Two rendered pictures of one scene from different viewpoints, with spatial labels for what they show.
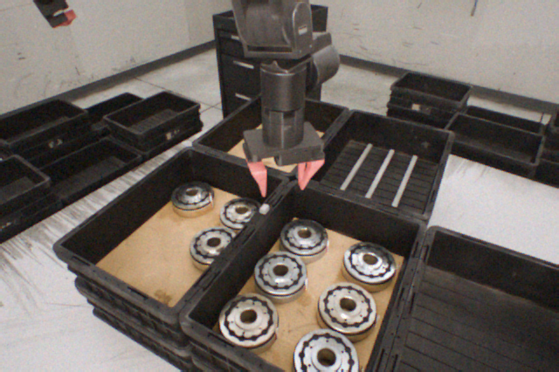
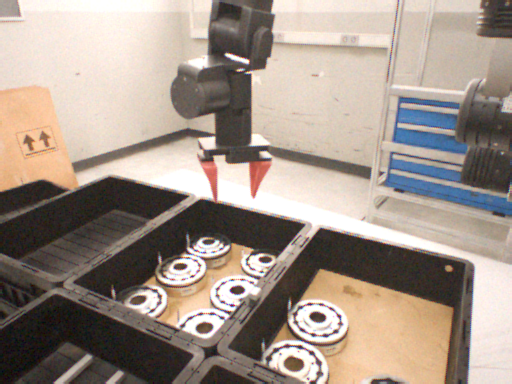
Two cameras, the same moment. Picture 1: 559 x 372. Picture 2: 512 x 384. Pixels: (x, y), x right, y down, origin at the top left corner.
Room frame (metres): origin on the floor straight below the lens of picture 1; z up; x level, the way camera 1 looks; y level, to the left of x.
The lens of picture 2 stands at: (1.04, 0.02, 1.34)
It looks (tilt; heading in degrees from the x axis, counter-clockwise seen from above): 24 degrees down; 180
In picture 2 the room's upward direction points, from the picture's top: straight up
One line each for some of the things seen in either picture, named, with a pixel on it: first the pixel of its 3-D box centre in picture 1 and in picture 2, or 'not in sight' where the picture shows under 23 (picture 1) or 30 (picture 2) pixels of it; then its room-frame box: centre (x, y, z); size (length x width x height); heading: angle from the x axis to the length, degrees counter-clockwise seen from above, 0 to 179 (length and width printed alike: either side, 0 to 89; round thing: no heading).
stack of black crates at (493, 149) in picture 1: (475, 175); not in sight; (1.40, -0.98, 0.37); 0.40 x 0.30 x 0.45; 54
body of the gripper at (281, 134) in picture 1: (282, 126); (233, 129); (0.44, -0.01, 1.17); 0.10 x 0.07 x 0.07; 106
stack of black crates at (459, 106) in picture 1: (422, 120); not in sight; (1.96, -0.90, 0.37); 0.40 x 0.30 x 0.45; 54
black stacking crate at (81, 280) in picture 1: (187, 230); (358, 330); (0.53, 0.19, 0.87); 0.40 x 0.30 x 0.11; 151
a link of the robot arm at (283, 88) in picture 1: (286, 82); (230, 89); (0.44, -0.01, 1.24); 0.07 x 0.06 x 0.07; 144
